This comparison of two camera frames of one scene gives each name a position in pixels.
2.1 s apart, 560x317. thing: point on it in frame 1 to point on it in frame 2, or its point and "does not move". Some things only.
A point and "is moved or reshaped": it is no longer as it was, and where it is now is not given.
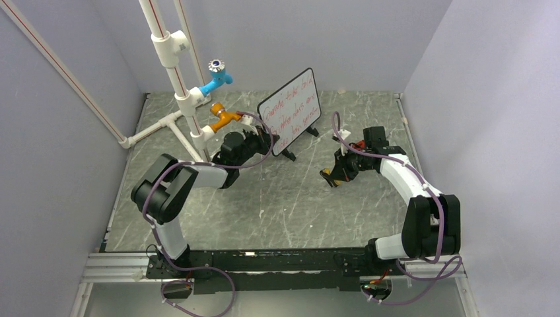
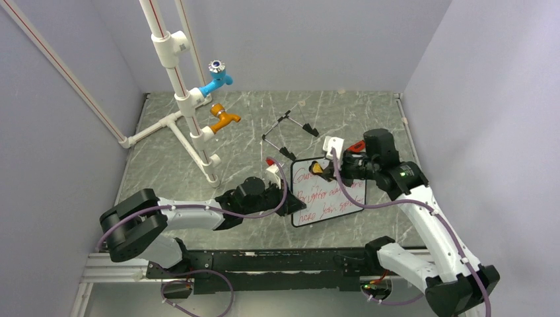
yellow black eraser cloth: [328, 171] is moved or reshaped
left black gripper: [263, 139] to [294, 205]
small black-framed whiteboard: [292, 109] to [323, 198]
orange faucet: [218, 109] does not move
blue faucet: [218, 75] does not move
